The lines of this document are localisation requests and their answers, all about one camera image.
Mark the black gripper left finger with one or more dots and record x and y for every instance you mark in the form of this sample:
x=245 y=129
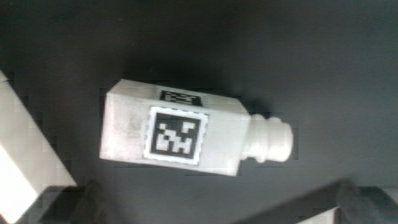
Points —
x=68 y=205

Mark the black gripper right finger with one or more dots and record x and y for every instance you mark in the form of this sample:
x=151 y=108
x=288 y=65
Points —
x=339 y=204

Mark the white table leg with tag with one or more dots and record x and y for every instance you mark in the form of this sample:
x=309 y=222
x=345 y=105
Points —
x=187 y=130

